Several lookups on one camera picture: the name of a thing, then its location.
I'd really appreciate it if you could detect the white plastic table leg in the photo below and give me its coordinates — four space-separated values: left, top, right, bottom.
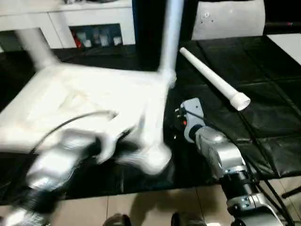
180 47 252 112
14 27 61 69
158 0 184 77

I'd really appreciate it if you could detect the white plastic table top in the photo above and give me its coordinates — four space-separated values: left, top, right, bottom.
0 65 177 176

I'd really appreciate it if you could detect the dark left robot foot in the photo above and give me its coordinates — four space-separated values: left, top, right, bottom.
104 213 131 226

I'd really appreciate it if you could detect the dark robot foot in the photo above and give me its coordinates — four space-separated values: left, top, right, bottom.
171 211 205 226
104 213 131 226

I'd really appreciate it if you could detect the dark right robot foot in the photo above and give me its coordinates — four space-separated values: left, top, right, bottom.
171 211 205 226

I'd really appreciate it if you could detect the white panel with screw holes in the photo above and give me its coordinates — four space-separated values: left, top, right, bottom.
191 0 266 40

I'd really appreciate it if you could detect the flat white board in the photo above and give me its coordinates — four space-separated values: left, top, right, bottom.
267 33 301 66

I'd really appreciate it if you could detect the black rod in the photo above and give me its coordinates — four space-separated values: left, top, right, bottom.
281 188 301 198

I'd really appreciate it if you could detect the black bar with red light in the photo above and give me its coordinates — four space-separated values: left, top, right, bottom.
265 22 301 28

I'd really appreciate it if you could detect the white glass-door cabinet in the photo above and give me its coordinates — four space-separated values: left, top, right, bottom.
0 0 137 51

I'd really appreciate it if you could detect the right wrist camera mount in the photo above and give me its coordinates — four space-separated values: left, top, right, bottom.
180 97 206 143

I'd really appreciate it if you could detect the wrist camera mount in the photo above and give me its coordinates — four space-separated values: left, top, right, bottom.
180 97 206 143
94 115 139 164

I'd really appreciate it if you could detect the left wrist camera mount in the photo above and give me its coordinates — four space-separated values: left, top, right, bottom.
94 115 139 164

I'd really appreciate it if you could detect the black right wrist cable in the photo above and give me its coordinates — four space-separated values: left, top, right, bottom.
188 110 294 226

